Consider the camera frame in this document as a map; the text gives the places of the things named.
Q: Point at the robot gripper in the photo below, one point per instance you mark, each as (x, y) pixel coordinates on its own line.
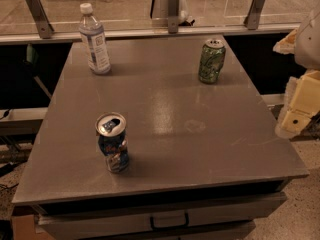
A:
(309, 44)

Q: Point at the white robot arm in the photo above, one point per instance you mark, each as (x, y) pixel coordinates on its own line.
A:
(304, 42)

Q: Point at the green soda can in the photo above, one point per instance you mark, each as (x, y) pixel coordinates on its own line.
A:
(211, 60)

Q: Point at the blue crushed soda can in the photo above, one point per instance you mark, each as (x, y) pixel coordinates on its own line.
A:
(112, 141)

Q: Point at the grey cabinet drawer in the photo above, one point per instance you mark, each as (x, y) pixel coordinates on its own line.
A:
(214, 219)

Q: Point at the clear plastic water bottle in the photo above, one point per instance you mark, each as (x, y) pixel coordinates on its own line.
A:
(93, 38)

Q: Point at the horizontal metal rail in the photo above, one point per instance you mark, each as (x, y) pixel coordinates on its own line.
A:
(230, 30)

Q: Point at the right metal rail bracket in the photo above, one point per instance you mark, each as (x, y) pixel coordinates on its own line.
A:
(252, 19)

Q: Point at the metal rail bracket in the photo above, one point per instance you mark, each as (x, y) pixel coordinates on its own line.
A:
(252, 19)
(173, 16)
(44, 28)

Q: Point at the middle metal rail bracket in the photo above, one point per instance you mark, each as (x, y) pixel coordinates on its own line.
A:
(173, 16)

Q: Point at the black drawer handle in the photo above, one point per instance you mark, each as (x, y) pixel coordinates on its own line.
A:
(169, 221)

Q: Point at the left metal rail bracket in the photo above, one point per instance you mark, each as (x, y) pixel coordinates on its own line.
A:
(44, 28)

